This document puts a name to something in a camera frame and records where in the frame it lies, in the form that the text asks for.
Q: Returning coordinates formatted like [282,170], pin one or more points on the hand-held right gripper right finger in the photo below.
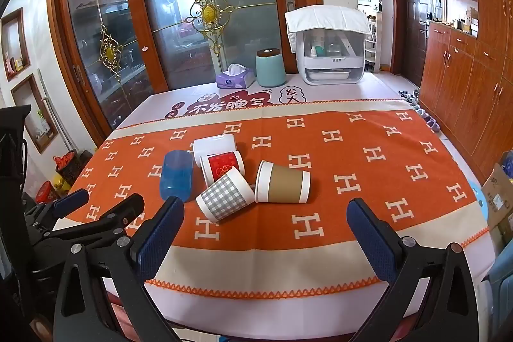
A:
[369,242]

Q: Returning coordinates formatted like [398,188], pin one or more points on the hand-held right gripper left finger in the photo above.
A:
[159,236]

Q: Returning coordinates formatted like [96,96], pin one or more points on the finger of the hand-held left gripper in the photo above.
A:
[71,202]
[120,213]

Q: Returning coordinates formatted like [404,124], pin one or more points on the blue plastic cup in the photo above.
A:
[176,175]

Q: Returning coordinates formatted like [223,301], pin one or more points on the grey checked paper cup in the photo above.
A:
[224,195]

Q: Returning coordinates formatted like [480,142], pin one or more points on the white cup with red print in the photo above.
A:
[220,166]

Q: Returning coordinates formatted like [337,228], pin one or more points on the brown sleeved paper cup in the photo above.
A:
[284,183]

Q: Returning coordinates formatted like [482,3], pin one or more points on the plain white cup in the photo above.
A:
[212,143]

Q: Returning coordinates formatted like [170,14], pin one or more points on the red box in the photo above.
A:
[47,193]

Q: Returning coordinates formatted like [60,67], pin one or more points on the orange patterned blanket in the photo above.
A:
[340,173]

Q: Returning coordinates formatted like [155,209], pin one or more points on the light blue round stool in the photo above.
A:
[477,201]

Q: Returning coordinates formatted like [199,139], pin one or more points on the cardboard box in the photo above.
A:
[501,201]

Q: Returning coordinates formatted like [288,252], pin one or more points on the pale blue ribbed case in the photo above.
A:
[501,286]

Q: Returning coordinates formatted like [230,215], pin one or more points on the row of slippers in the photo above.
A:
[421,111]

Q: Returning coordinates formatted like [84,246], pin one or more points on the printed pale tablecloth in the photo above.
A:
[360,90]

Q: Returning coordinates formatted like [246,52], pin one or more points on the purple tissue box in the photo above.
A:
[232,81]

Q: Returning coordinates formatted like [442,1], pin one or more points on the tall wooden cabinet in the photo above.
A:
[461,81]

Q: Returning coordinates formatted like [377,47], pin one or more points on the white bottle steriliser cabinet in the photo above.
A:
[334,57]

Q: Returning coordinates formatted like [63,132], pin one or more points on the white shoe rack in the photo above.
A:
[372,45]

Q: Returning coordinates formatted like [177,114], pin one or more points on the teal canister with brown lid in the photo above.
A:
[270,70]

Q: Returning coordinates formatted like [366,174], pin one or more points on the dark wooden entrance door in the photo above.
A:
[417,33]

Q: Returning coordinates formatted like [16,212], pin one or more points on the white folded cloth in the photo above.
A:
[326,18]

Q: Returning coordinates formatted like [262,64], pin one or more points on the wooden wall niche frame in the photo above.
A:
[5,45]
[24,113]

